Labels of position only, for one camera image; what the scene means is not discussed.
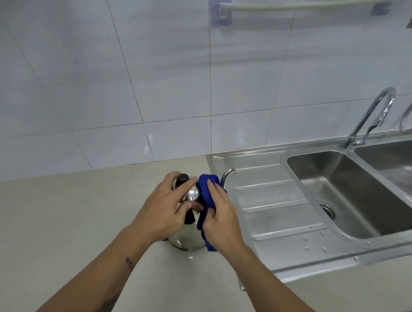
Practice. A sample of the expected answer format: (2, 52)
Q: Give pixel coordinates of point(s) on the person's right hand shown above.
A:
(221, 223)

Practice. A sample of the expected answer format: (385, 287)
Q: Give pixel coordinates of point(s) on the person's left hand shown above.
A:
(157, 210)

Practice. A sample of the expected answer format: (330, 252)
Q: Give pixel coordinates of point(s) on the person's left middle finger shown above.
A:
(169, 180)

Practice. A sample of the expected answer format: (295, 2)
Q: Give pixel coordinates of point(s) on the person's left thumb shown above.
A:
(191, 208)

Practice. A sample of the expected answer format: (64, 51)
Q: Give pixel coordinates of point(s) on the person's right thumb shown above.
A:
(205, 222)

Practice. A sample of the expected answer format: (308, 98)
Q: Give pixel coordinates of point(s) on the stainless steel kettle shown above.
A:
(188, 237)

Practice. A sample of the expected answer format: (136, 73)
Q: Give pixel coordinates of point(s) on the blue cleaning cloth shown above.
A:
(202, 188)

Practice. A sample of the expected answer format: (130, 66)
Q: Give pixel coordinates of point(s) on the person's left forearm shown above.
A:
(98, 275)

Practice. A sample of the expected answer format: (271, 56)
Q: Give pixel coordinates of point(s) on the person's right forearm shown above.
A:
(271, 289)

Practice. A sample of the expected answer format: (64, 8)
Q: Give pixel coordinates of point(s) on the stainless steel double sink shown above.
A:
(292, 212)

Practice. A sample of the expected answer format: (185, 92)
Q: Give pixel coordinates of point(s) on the round sink drain strainer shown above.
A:
(326, 211)

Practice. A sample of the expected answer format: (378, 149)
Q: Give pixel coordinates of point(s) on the chrome gooseneck faucet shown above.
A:
(371, 113)

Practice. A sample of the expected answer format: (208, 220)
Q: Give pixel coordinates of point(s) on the purple adhesive rail holder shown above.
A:
(215, 15)

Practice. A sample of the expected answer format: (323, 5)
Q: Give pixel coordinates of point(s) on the white towel rail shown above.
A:
(301, 6)

